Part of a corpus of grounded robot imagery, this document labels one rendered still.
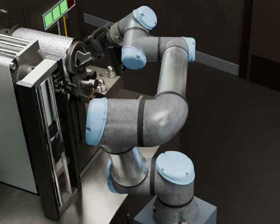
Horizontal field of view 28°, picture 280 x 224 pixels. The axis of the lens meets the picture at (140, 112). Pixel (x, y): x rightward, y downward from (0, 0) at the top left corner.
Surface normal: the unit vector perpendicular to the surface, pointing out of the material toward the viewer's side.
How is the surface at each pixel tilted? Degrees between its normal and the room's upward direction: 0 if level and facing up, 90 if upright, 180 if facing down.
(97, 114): 30
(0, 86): 90
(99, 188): 0
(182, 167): 8
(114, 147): 119
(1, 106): 90
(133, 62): 111
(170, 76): 8
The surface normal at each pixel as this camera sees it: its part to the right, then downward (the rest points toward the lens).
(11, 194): -0.04, -0.79
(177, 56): 0.22, -0.80
